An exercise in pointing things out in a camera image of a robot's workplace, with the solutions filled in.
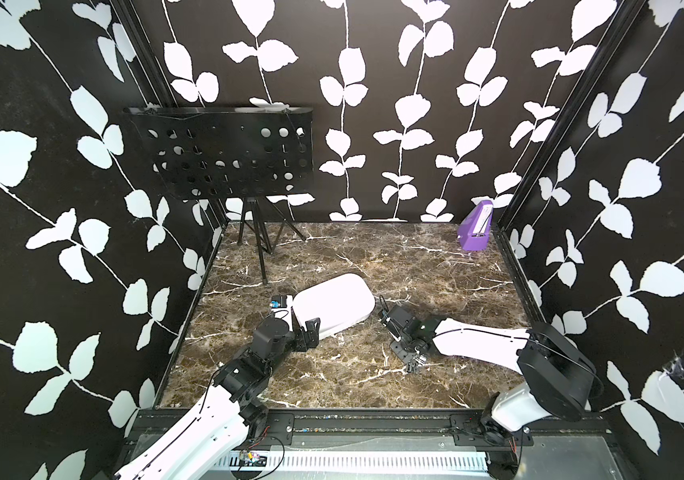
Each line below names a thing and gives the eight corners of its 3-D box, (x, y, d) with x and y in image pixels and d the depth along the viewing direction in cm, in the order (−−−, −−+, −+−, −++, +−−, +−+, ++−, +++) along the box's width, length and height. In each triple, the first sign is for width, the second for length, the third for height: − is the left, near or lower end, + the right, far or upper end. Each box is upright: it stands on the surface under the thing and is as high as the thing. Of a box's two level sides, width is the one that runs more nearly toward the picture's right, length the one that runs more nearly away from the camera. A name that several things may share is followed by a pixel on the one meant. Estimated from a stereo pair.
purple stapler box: (462, 250, 115) (479, 216, 101) (457, 232, 121) (471, 197, 107) (484, 250, 115) (503, 216, 101) (477, 232, 121) (494, 197, 107)
